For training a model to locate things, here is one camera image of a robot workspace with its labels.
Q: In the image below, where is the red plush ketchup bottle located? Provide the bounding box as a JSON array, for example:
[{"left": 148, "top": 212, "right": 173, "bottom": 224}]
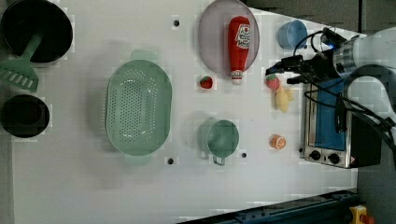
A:
[{"left": 228, "top": 16, "right": 250, "bottom": 85}]

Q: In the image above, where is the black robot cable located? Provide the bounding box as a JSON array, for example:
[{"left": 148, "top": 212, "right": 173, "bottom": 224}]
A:
[{"left": 292, "top": 30, "right": 396, "bottom": 169}]

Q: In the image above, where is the silver toaster oven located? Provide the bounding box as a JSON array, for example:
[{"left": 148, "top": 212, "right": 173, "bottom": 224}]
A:
[{"left": 304, "top": 85, "right": 382, "bottom": 169}]

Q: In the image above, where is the green measuring cup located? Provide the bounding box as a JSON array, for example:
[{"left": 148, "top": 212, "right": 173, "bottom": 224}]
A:
[{"left": 197, "top": 119, "right": 240, "bottom": 166}]

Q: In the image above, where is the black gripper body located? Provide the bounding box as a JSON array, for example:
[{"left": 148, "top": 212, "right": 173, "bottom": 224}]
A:
[{"left": 300, "top": 50, "right": 340, "bottom": 82}]

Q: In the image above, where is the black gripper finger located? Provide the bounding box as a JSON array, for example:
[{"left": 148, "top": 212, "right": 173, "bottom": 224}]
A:
[
  {"left": 265, "top": 55, "right": 303, "bottom": 75},
  {"left": 287, "top": 76, "right": 310, "bottom": 85}
]

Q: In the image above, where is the grey round plate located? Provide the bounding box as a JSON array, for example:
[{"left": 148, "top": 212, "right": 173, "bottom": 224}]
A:
[{"left": 198, "top": 0, "right": 260, "bottom": 76}]

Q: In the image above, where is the blue aluminium frame rail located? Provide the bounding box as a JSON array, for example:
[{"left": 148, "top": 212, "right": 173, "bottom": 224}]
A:
[{"left": 178, "top": 190, "right": 360, "bottom": 224}]

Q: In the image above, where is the small black pot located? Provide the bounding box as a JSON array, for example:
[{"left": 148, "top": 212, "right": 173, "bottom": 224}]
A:
[{"left": 1, "top": 94, "right": 50, "bottom": 138}]

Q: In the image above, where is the green plastic colander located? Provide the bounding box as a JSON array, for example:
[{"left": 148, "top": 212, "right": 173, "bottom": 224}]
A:
[{"left": 106, "top": 49, "right": 172, "bottom": 166}]

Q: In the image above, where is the large black pot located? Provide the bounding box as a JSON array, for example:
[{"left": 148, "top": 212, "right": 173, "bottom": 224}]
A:
[{"left": 1, "top": 0, "right": 73, "bottom": 63}]

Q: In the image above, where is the yellow red emergency button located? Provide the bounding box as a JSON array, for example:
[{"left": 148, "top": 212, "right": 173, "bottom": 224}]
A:
[{"left": 349, "top": 205, "right": 375, "bottom": 224}]

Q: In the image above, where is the blue plastic cup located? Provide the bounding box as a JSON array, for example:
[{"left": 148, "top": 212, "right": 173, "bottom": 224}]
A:
[{"left": 277, "top": 20, "right": 307, "bottom": 50}]

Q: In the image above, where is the small red strawberry toy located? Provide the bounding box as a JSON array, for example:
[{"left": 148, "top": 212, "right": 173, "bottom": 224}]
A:
[{"left": 200, "top": 76, "right": 213, "bottom": 90}]

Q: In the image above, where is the green slotted spatula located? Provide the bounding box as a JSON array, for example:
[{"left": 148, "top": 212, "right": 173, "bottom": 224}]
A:
[{"left": 0, "top": 32, "right": 43, "bottom": 92}]

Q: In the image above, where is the orange slice toy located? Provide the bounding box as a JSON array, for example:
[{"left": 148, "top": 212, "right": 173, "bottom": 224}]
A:
[{"left": 270, "top": 134, "right": 287, "bottom": 150}]

